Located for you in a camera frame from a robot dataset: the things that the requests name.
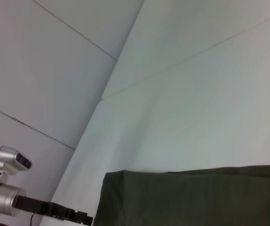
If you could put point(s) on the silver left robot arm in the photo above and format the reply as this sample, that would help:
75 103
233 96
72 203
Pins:
1 197

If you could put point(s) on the dark green FREE t-shirt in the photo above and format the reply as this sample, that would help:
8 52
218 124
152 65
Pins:
184 200

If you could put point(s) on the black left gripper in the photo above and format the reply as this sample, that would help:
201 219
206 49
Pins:
38 206

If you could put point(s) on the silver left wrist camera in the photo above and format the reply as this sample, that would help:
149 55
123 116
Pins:
15 160

